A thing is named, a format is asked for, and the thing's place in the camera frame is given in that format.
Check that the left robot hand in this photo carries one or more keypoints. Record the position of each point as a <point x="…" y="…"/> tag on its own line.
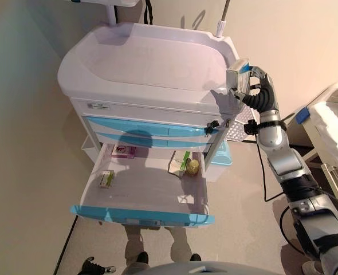
<point x="93" y="269"/>

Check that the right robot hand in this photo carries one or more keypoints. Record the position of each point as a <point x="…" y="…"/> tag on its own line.
<point x="265" y="94"/>

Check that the blue white medicine box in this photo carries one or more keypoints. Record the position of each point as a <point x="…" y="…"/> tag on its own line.
<point x="237" y="77"/>

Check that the blue-front cart drawer with medicines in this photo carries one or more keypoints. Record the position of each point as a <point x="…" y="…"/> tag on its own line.
<point x="146" y="189"/>

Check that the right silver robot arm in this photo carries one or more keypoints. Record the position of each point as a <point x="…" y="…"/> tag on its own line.
<point x="283" y="160"/>

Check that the small green white medicine box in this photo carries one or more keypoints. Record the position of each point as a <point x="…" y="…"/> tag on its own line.
<point x="106" y="178"/>

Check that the yellow medicine bottle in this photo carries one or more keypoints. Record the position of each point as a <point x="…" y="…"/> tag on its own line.
<point x="192" y="167"/>

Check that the long green white medicine box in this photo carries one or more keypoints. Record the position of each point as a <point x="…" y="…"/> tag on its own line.
<point x="180" y="163"/>

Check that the pink white medicine box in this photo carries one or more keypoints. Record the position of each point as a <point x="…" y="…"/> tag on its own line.
<point x="123" y="151"/>

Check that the black baseboard strip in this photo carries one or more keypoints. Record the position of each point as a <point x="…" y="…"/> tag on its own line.
<point x="65" y="246"/>

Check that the white perforated side tray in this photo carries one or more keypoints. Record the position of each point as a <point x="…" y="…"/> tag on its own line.
<point x="237" y="129"/>

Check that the blue bed clip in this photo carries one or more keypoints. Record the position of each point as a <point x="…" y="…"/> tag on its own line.
<point x="303" y="115"/>

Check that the silver cart latch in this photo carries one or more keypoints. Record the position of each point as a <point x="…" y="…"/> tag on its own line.
<point x="228" y="122"/>

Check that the left robot leg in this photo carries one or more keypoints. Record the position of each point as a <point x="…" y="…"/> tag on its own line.
<point x="142" y="257"/>

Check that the light blue waste bin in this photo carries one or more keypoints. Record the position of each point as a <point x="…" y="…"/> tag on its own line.
<point x="222" y="156"/>

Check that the white infusion pole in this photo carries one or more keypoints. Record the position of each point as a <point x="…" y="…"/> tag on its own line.
<point x="221" y="27"/>

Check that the grey robot torso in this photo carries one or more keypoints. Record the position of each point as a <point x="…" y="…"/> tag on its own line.
<point x="209" y="269"/>

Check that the white medical cart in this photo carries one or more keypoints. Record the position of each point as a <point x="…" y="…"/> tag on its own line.
<point x="146" y="66"/>

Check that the white cart label sticker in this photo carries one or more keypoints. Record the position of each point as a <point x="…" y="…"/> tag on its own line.
<point x="100" y="106"/>

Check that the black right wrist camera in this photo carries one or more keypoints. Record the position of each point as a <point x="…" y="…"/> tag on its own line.
<point x="250" y="128"/>

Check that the cream bed frame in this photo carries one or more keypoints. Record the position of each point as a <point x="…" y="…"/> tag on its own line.
<point x="299" y="137"/>

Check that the white cart shelf with post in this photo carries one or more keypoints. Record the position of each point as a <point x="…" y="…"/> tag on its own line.
<point x="110" y="15"/>

